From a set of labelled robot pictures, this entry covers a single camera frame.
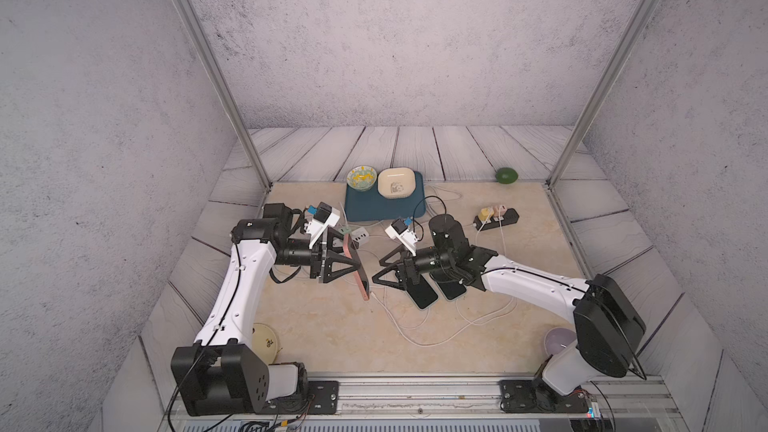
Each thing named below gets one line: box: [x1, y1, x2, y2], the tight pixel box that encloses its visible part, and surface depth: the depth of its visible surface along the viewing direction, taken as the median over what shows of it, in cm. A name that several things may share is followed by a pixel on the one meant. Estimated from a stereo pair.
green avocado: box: [495, 167, 519, 185], surface depth 121 cm
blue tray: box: [345, 171, 426, 222], surface depth 116 cm
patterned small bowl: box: [346, 165, 378, 192], surface depth 121 cm
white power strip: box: [351, 226, 369, 246], surface depth 104 cm
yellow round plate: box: [252, 322, 278, 365], surface depth 84 cm
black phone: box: [406, 274, 439, 309], surface depth 91 cm
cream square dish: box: [377, 167, 416, 199], surface depth 119 cm
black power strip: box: [473, 208, 519, 231], surface depth 109 cm
